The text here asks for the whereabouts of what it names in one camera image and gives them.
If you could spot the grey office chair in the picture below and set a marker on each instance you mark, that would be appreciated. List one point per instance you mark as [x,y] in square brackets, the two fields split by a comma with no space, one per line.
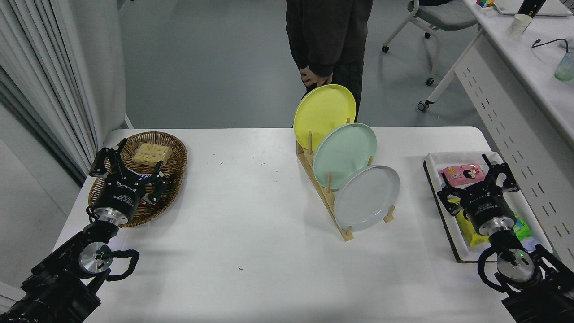
[444,15]

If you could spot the yellow plate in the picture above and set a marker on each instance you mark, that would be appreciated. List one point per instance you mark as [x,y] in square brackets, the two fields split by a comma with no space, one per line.
[323,112]

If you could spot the white paper cup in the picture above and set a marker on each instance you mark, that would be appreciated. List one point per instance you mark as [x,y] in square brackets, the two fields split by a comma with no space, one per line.
[520,24]

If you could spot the white desk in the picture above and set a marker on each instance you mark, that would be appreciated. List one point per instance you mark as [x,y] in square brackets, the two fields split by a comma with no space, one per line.
[533,67]

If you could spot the white tray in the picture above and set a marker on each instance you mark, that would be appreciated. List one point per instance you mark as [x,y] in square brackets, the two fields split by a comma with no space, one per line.
[453,158]

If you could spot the white laptop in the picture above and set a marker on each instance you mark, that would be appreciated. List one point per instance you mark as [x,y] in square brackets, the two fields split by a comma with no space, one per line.
[556,9]

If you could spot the grey plate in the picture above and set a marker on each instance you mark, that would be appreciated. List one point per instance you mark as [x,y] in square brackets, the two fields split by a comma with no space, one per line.
[365,199]

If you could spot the translucent green cup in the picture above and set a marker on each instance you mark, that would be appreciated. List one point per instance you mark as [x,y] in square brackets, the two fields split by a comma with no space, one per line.
[565,67]

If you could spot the colourful puzzle cube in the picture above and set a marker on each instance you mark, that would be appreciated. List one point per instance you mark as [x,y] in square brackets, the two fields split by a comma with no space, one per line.
[485,2]

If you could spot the person's right hand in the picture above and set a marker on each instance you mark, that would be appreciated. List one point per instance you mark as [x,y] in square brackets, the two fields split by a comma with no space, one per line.
[314,77]

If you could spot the yellow snack packet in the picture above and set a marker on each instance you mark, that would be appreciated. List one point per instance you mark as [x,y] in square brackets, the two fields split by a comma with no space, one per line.
[467,229]

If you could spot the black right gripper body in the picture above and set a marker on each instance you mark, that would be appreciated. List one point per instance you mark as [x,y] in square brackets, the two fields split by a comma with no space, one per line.
[489,204]

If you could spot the wooden plate rack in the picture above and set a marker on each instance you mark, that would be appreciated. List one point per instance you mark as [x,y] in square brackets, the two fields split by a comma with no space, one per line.
[347,235]

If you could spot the brown wicker basket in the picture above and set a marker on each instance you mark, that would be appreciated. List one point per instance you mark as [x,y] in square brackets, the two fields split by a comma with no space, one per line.
[175,157]

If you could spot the green snack packet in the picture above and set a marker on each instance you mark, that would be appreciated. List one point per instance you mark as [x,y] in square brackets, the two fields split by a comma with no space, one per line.
[522,226]

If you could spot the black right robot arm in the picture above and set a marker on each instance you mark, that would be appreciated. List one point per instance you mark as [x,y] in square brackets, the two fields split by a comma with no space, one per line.
[538,296]

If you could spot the clear pack of yellow biscuits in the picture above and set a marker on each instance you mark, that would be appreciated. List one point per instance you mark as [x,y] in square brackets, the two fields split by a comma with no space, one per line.
[151,153]

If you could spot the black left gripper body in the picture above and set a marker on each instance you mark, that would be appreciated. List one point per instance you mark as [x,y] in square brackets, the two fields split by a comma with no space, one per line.
[119,193]

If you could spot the pale curtain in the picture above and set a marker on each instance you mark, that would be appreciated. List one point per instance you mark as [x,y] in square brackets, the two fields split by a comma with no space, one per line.
[49,67]

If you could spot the dark snack packet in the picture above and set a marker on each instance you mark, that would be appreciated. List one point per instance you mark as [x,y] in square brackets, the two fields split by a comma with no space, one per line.
[142,172]

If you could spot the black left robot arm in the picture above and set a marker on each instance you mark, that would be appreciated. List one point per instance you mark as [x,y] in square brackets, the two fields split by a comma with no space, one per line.
[54,287]

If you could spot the mint green plate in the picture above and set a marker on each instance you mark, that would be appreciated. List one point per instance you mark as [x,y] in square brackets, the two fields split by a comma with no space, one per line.
[345,150]

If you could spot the pink snack packet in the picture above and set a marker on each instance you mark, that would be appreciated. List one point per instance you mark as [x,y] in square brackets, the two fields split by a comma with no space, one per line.
[457,176]

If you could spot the person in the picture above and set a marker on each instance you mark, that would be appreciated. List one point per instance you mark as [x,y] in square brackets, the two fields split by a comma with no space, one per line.
[327,31]

